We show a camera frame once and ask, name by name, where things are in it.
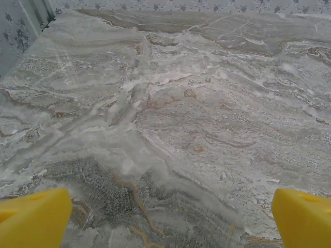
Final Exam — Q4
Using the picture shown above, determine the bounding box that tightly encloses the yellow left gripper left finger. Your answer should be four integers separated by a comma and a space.
0, 188, 73, 248

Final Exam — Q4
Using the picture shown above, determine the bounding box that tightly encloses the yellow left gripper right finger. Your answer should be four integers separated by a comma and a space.
271, 188, 331, 248

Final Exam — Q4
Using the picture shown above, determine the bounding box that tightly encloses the aluminium frame post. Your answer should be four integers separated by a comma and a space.
24, 0, 56, 34

